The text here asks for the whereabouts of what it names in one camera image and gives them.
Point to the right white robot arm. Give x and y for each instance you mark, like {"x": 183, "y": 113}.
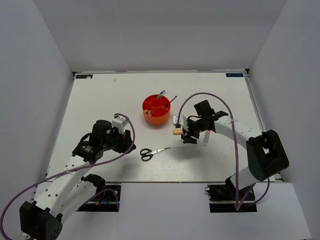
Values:
{"x": 265, "y": 153}

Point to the right blue corner label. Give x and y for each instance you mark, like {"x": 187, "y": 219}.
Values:
{"x": 234, "y": 75}

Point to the blue gel pen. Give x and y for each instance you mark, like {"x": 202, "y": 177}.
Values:
{"x": 162, "y": 93}

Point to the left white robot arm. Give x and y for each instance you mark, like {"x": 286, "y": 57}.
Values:
{"x": 43, "y": 218}

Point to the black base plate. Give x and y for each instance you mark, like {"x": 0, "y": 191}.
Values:
{"x": 108, "y": 201}
{"x": 220, "y": 201}

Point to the orange round desk organizer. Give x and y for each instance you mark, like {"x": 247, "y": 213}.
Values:
{"x": 159, "y": 114}

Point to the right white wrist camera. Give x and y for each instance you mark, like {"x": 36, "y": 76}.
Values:
{"x": 180, "y": 122}

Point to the orange capped glue stick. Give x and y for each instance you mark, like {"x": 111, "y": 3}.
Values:
{"x": 206, "y": 138}

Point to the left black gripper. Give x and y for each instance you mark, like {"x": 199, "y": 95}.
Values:
{"x": 125, "y": 143}

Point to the blue ballpoint pen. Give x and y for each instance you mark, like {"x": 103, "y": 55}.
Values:
{"x": 167, "y": 105}

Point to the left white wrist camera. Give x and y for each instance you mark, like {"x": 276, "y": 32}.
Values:
{"x": 119, "y": 122}

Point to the yellow orange highlighter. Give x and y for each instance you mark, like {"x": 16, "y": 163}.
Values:
{"x": 177, "y": 131}

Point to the blue corner label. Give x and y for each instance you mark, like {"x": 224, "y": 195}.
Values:
{"x": 84, "y": 76}
{"x": 234, "y": 75}

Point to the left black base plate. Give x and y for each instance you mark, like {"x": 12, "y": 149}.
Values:
{"x": 108, "y": 201}

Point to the left blue corner label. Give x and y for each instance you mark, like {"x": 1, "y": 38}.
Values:
{"x": 84, "y": 76}

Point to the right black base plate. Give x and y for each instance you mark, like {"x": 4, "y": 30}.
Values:
{"x": 220, "y": 201}

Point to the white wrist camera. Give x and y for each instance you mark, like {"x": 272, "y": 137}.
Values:
{"x": 180, "y": 122}
{"x": 119, "y": 122}

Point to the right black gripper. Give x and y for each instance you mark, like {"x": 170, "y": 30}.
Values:
{"x": 186, "y": 136}

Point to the black handled scissors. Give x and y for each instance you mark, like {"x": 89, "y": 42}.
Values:
{"x": 147, "y": 154}

